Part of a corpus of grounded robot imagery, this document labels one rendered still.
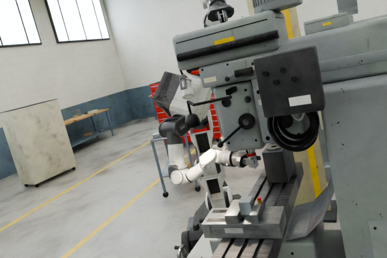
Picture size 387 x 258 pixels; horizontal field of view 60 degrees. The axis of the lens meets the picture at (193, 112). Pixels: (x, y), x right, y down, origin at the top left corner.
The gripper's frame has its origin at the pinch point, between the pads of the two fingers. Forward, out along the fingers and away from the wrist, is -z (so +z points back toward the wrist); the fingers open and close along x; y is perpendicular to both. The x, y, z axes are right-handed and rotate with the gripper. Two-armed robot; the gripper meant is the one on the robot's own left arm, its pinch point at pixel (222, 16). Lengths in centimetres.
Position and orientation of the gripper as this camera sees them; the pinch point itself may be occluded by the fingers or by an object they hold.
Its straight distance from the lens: 158.8
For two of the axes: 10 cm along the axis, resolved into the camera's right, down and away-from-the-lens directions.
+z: -1.3, -6.2, 7.7
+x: -9.7, 2.3, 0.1
